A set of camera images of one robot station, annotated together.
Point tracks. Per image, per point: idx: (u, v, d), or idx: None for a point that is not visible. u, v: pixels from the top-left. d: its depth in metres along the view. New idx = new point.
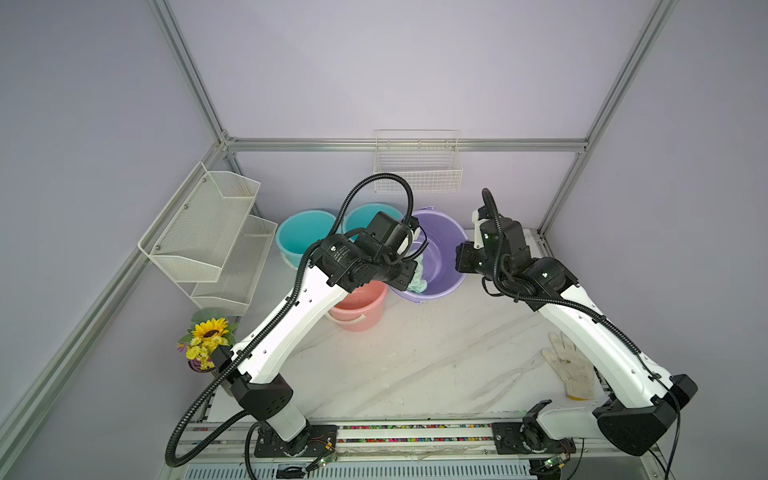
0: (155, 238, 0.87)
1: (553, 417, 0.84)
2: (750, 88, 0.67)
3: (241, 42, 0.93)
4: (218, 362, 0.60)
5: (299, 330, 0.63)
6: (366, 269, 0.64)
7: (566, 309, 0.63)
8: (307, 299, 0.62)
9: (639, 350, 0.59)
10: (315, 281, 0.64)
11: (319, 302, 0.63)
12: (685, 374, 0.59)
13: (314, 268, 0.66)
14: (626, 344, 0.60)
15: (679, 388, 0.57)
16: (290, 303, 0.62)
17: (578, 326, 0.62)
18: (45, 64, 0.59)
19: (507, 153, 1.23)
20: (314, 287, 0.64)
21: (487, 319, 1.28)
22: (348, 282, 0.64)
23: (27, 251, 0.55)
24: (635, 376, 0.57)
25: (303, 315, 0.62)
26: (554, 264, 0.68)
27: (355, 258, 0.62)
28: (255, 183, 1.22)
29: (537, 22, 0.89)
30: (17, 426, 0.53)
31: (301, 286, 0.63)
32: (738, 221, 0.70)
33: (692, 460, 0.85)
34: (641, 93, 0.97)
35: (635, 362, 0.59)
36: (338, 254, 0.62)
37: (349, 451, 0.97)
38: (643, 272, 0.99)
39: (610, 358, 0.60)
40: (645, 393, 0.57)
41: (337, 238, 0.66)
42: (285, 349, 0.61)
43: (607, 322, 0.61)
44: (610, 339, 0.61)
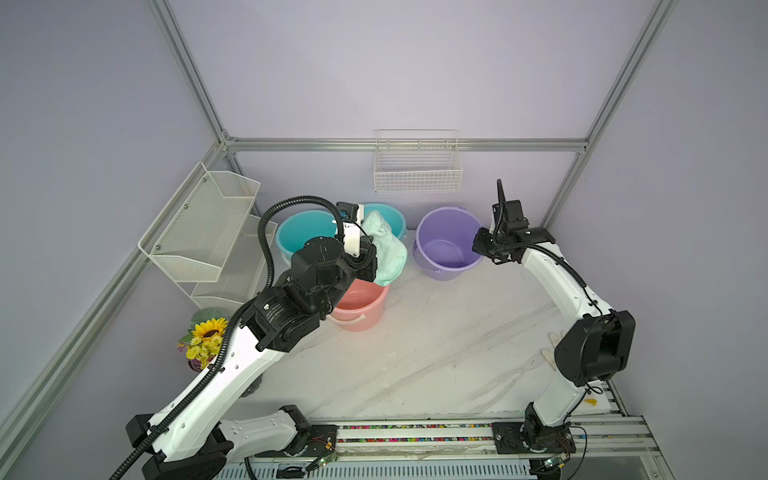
0: (155, 238, 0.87)
1: (544, 398, 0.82)
2: (750, 89, 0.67)
3: (242, 43, 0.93)
4: (131, 434, 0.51)
5: (228, 395, 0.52)
6: (304, 324, 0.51)
7: (535, 252, 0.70)
8: (231, 367, 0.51)
9: (584, 281, 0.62)
10: (242, 343, 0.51)
11: (248, 368, 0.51)
12: (631, 314, 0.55)
13: (244, 329, 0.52)
14: (574, 275, 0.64)
15: (617, 318, 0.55)
16: (213, 371, 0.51)
17: (542, 264, 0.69)
18: (45, 63, 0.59)
19: (507, 153, 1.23)
20: (241, 351, 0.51)
21: (487, 319, 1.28)
22: (283, 343, 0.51)
23: (26, 251, 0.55)
24: (575, 301, 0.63)
25: (227, 385, 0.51)
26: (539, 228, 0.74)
27: (284, 321, 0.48)
28: (255, 183, 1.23)
29: (536, 23, 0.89)
30: (18, 425, 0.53)
31: (225, 350, 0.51)
32: (738, 220, 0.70)
33: (694, 460, 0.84)
34: (641, 94, 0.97)
35: (579, 290, 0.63)
36: (268, 315, 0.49)
37: (349, 451, 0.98)
38: (642, 272, 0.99)
39: (558, 286, 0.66)
40: (579, 312, 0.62)
41: (269, 290, 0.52)
42: (212, 417, 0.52)
43: (565, 263, 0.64)
44: (562, 273, 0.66)
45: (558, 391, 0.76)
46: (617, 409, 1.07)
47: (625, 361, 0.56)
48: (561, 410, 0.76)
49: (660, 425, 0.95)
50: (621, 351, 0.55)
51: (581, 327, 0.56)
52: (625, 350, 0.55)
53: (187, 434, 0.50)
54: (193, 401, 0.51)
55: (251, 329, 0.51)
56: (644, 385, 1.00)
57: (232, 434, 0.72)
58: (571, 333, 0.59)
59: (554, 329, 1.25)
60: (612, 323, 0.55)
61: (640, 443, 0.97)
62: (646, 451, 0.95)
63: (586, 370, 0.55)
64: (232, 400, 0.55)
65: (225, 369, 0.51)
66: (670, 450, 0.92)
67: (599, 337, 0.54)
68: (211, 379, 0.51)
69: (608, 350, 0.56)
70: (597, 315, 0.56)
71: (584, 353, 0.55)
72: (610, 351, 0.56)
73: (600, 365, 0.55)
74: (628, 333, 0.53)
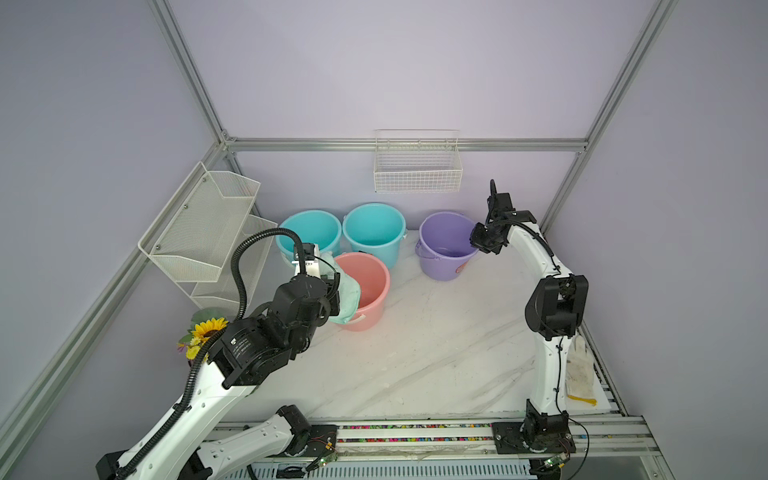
0: (155, 238, 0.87)
1: (536, 382, 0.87)
2: (749, 88, 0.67)
3: (242, 43, 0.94)
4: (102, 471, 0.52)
5: (196, 432, 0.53)
6: (275, 359, 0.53)
7: (518, 230, 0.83)
8: (197, 406, 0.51)
9: (551, 251, 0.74)
10: (209, 381, 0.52)
11: (215, 406, 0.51)
12: (585, 277, 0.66)
13: (212, 364, 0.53)
14: (544, 247, 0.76)
15: (573, 281, 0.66)
16: (180, 410, 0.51)
17: (522, 239, 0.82)
18: (45, 62, 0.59)
19: (507, 153, 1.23)
20: (208, 390, 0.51)
21: (487, 319, 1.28)
22: (250, 378, 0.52)
23: (25, 250, 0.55)
24: (543, 267, 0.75)
25: (191, 425, 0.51)
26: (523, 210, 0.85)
27: (254, 356, 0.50)
28: (255, 183, 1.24)
29: (536, 23, 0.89)
30: (17, 426, 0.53)
31: (193, 389, 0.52)
32: (739, 220, 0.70)
33: (694, 460, 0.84)
34: (640, 93, 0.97)
35: (547, 258, 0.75)
36: (239, 350, 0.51)
37: (349, 451, 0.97)
38: (642, 272, 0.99)
39: (531, 256, 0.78)
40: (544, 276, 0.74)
41: (241, 325, 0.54)
42: (182, 452, 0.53)
43: (539, 238, 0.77)
44: (535, 245, 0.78)
45: (540, 361, 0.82)
46: (618, 409, 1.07)
47: (580, 316, 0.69)
48: (541, 378, 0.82)
49: (661, 425, 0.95)
50: (577, 307, 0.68)
51: (542, 285, 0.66)
52: (579, 307, 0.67)
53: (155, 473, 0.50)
54: (161, 439, 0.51)
55: (219, 364, 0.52)
56: (645, 385, 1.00)
57: (210, 460, 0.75)
58: (537, 291, 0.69)
59: None
60: (570, 285, 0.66)
61: (640, 443, 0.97)
62: (646, 451, 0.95)
63: (546, 320, 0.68)
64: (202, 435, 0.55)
65: (192, 407, 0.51)
66: (671, 450, 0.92)
67: (555, 293, 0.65)
68: (177, 419, 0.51)
69: (566, 308, 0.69)
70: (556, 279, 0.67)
71: (546, 306, 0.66)
72: (568, 309, 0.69)
73: (558, 318, 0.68)
74: (582, 291, 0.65)
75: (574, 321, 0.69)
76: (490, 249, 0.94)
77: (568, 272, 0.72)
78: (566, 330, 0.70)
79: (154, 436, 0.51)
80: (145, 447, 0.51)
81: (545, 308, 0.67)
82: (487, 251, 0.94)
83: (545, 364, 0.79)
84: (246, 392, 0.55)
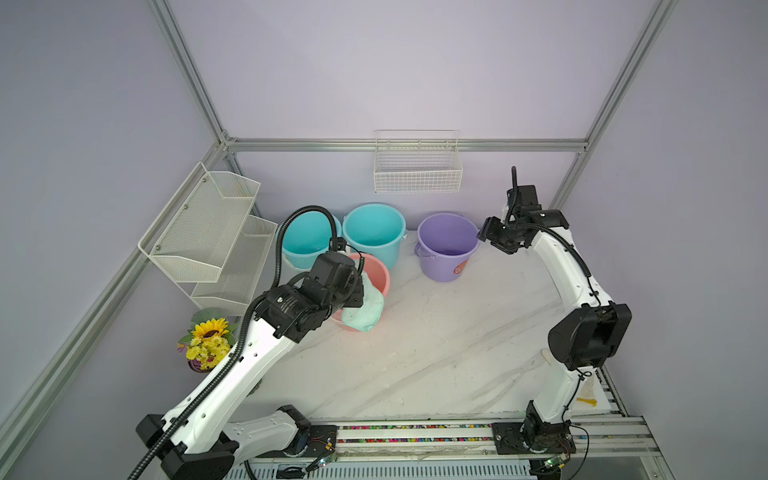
0: (155, 239, 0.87)
1: (541, 390, 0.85)
2: (749, 89, 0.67)
3: (242, 43, 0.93)
4: (142, 434, 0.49)
5: (244, 386, 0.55)
6: (315, 316, 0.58)
7: (546, 237, 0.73)
8: (251, 355, 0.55)
9: (588, 272, 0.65)
10: (260, 333, 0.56)
11: (267, 355, 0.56)
12: (628, 308, 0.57)
13: (258, 321, 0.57)
14: (580, 264, 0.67)
15: (614, 311, 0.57)
16: (232, 361, 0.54)
17: (551, 250, 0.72)
18: (45, 63, 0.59)
19: (508, 153, 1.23)
20: (260, 340, 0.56)
21: (487, 319, 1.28)
22: (296, 332, 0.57)
23: (26, 251, 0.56)
24: (577, 289, 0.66)
25: (245, 374, 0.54)
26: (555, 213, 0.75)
27: (298, 311, 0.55)
28: (255, 183, 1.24)
29: (537, 23, 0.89)
30: (17, 426, 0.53)
31: (245, 341, 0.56)
32: (739, 220, 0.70)
33: (693, 460, 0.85)
34: (642, 93, 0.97)
35: (582, 279, 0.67)
36: (284, 306, 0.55)
37: (349, 451, 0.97)
38: (641, 272, 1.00)
39: (563, 272, 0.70)
40: (579, 300, 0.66)
41: (282, 287, 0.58)
42: (228, 408, 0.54)
43: (573, 252, 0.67)
44: (569, 261, 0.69)
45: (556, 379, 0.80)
46: (617, 409, 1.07)
47: (614, 349, 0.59)
48: (555, 398, 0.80)
49: (660, 425, 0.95)
50: (612, 341, 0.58)
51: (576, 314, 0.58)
52: (616, 341, 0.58)
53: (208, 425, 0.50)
54: (214, 389, 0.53)
55: (266, 321, 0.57)
56: (645, 385, 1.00)
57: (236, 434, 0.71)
58: (568, 319, 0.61)
59: None
60: (608, 314, 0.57)
61: (640, 444, 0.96)
62: (646, 451, 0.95)
63: (575, 352, 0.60)
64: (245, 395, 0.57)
65: (245, 357, 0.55)
66: (670, 450, 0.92)
67: (593, 325, 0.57)
68: (231, 368, 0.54)
69: (600, 338, 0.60)
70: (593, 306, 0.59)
71: (577, 337, 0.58)
72: (600, 340, 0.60)
73: (591, 349, 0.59)
74: (623, 324, 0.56)
75: (607, 354, 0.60)
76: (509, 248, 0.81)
77: (606, 299, 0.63)
78: (595, 361, 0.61)
79: (207, 385, 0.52)
80: (197, 398, 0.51)
81: (575, 339, 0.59)
82: (508, 251, 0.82)
83: (560, 386, 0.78)
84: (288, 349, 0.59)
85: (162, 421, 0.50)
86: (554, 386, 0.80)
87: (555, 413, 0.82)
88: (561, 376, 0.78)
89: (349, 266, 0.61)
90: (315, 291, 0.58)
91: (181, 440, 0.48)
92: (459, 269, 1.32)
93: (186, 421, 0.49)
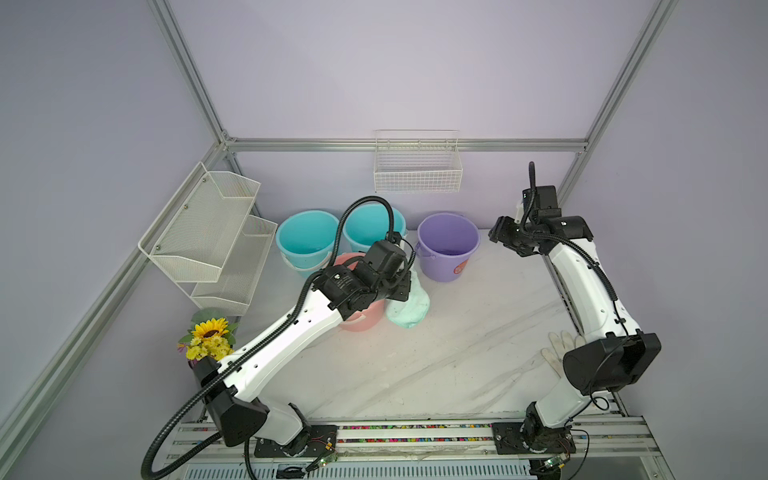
0: (155, 238, 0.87)
1: (545, 400, 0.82)
2: (749, 89, 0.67)
3: (242, 43, 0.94)
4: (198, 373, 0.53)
5: (294, 349, 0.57)
6: (365, 298, 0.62)
7: (568, 250, 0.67)
8: (306, 319, 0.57)
9: (616, 296, 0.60)
10: (316, 303, 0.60)
11: (320, 322, 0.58)
12: (657, 339, 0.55)
13: (316, 292, 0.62)
14: (607, 287, 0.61)
15: (642, 341, 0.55)
16: (289, 321, 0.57)
17: (573, 266, 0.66)
18: (46, 64, 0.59)
19: (508, 153, 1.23)
20: (315, 309, 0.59)
21: (487, 319, 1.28)
22: (347, 309, 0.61)
23: (27, 251, 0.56)
24: (601, 315, 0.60)
25: (298, 337, 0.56)
26: (575, 219, 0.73)
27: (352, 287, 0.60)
28: (255, 183, 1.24)
29: (537, 24, 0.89)
30: (17, 426, 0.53)
31: (304, 305, 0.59)
32: (738, 220, 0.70)
33: (693, 459, 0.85)
34: (642, 93, 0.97)
35: (608, 304, 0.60)
36: (340, 281, 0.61)
37: (349, 451, 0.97)
38: (640, 272, 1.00)
39: (585, 294, 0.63)
40: (603, 329, 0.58)
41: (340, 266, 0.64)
42: (276, 366, 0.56)
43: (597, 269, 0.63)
44: (594, 283, 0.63)
45: (562, 396, 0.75)
46: (617, 409, 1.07)
47: (635, 377, 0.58)
48: (561, 414, 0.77)
49: (661, 425, 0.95)
50: (635, 370, 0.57)
51: (600, 346, 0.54)
52: (639, 371, 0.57)
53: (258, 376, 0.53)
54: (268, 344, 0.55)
55: (323, 294, 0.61)
56: (645, 384, 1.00)
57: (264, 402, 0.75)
58: (587, 348, 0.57)
59: (553, 329, 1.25)
60: (635, 343, 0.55)
61: (640, 443, 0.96)
62: (646, 451, 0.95)
63: (597, 381, 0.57)
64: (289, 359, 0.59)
65: (300, 320, 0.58)
66: (670, 450, 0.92)
67: (619, 356, 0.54)
68: (286, 327, 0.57)
69: (623, 366, 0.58)
70: (623, 337, 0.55)
71: (601, 370, 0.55)
72: (623, 368, 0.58)
73: (612, 376, 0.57)
74: (650, 355, 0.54)
75: (626, 382, 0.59)
76: (520, 249, 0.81)
77: (634, 329, 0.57)
78: (611, 387, 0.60)
79: (263, 339, 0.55)
80: (252, 349, 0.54)
81: (598, 371, 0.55)
82: (521, 254, 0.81)
83: (567, 405, 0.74)
84: (335, 325, 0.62)
85: (216, 365, 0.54)
86: (562, 404, 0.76)
87: (557, 422, 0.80)
88: (569, 397, 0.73)
89: (402, 257, 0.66)
90: (367, 274, 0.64)
91: (232, 384, 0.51)
92: (459, 269, 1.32)
93: (239, 368, 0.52)
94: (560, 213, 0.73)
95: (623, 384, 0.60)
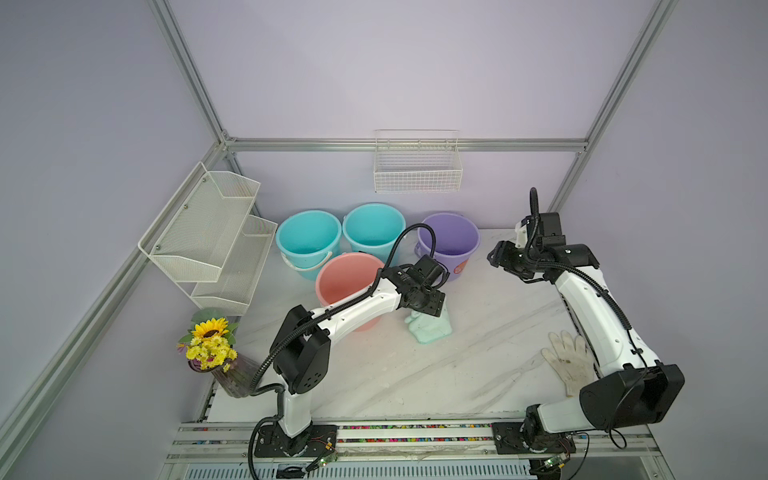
0: (155, 238, 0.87)
1: (551, 405, 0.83)
2: (750, 88, 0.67)
3: (242, 43, 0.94)
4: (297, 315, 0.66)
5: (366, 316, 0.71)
6: (418, 294, 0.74)
7: (575, 278, 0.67)
8: (381, 293, 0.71)
9: (630, 326, 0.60)
10: (386, 289, 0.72)
11: (389, 301, 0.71)
12: (680, 370, 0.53)
13: (385, 280, 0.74)
14: (620, 316, 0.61)
15: (662, 373, 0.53)
16: (366, 293, 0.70)
17: (581, 293, 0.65)
18: (46, 63, 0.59)
19: (508, 153, 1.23)
20: (388, 292, 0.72)
21: (487, 319, 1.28)
22: (402, 300, 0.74)
23: (28, 251, 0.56)
24: (616, 346, 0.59)
25: (374, 304, 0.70)
26: (579, 248, 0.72)
27: (410, 283, 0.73)
28: (255, 183, 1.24)
29: (537, 23, 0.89)
30: (17, 426, 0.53)
31: (377, 284, 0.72)
32: (738, 219, 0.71)
33: (693, 459, 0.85)
34: (642, 93, 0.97)
35: (622, 334, 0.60)
36: (401, 277, 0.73)
37: (349, 451, 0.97)
38: (640, 272, 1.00)
39: (598, 323, 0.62)
40: (620, 360, 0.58)
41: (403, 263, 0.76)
42: (352, 326, 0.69)
43: (608, 298, 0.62)
44: (605, 311, 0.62)
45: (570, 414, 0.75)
46: None
47: (660, 415, 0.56)
48: (568, 428, 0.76)
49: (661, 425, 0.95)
50: (659, 407, 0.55)
51: (619, 380, 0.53)
52: (664, 408, 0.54)
53: (342, 328, 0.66)
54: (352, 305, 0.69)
55: (390, 283, 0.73)
56: None
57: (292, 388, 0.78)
58: (607, 383, 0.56)
59: (553, 329, 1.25)
60: (655, 375, 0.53)
61: (640, 443, 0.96)
62: (646, 450, 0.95)
63: (618, 419, 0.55)
64: (358, 326, 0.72)
65: (375, 294, 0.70)
66: (670, 450, 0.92)
67: (641, 390, 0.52)
68: (367, 296, 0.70)
69: (646, 402, 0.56)
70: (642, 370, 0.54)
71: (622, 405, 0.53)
72: (646, 404, 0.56)
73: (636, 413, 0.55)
74: (674, 388, 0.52)
75: (652, 419, 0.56)
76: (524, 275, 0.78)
77: (652, 360, 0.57)
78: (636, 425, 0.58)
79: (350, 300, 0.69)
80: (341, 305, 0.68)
81: (619, 407, 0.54)
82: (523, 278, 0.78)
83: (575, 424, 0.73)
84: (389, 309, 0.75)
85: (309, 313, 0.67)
86: (568, 418, 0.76)
87: (558, 429, 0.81)
88: (578, 418, 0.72)
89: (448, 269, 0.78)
90: (418, 275, 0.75)
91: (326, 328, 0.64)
92: (459, 269, 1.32)
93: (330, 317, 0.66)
94: (565, 241, 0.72)
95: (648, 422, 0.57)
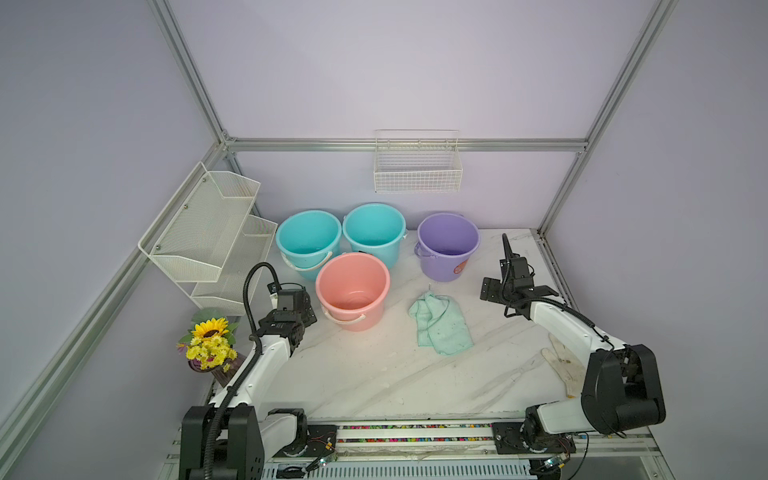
0: (156, 238, 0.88)
1: (550, 406, 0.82)
2: (747, 88, 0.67)
3: (242, 42, 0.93)
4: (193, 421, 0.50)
5: (265, 378, 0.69)
6: (297, 329, 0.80)
7: (540, 303, 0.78)
8: (269, 349, 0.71)
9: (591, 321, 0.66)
10: (266, 341, 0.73)
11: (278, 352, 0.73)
12: (649, 350, 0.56)
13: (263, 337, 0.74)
14: (581, 317, 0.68)
15: (633, 353, 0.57)
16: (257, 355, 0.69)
17: (549, 313, 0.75)
18: (46, 63, 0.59)
19: (508, 153, 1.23)
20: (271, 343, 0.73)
21: (487, 319, 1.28)
22: (291, 345, 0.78)
23: (28, 250, 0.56)
24: (587, 339, 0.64)
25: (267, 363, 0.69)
26: (542, 286, 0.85)
27: (289, 326, 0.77)
28: (255, 183, 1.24)
29: (536, 23, 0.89)
30: (17, 426, 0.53)
31: (262, 344, 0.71)
32: (737, 219, 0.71)
33: (692, 460, 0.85)
34: (639, 94, 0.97)
35: (589, 330, 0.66)
36: (276, 327, 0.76)
37: (349, 451, 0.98)
38: (639, 273, 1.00)
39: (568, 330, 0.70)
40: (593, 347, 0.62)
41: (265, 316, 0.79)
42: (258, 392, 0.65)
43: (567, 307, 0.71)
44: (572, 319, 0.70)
45: (571, 413, 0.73)
46: None
47: (663, 408, 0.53)
48: (568, 428, 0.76)
49: (660, 425, 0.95)
50: (653, 394, 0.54)
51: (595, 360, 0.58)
52: (656, 392, 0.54)
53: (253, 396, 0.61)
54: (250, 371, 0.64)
55: (269, 336, 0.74)
56: None
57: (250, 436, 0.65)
58: (593, 378, 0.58)
59: None
60: (630, 358, 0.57)
61: (640, 443, 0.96)
62: (645, 450, 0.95)
63: (619, 414, 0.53)
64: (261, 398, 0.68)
65: (264, 353, 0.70)
66: (670, 450, 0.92)
67: (617, 371, 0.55)
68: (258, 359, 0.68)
69: (639, 395, 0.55)
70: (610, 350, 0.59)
71: (608, 390, 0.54)
72: (641, 397, 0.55)
73: (631, 406, 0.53)
74: (647, 367, 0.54)
75: (653, 412, 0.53)
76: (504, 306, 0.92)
77: (620, 344, 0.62)
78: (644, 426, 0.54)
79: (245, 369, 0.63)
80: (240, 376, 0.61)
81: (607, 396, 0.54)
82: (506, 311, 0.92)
83: (576, 424, 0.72)
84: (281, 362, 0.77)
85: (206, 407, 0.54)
86: (569, 420, 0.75)
87: (559, 429, 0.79)
88: (578, 420, 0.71)
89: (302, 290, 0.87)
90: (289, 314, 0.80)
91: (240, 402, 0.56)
92: (459, 269, 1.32)
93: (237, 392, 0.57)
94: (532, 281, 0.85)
95: (656, 423, 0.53)
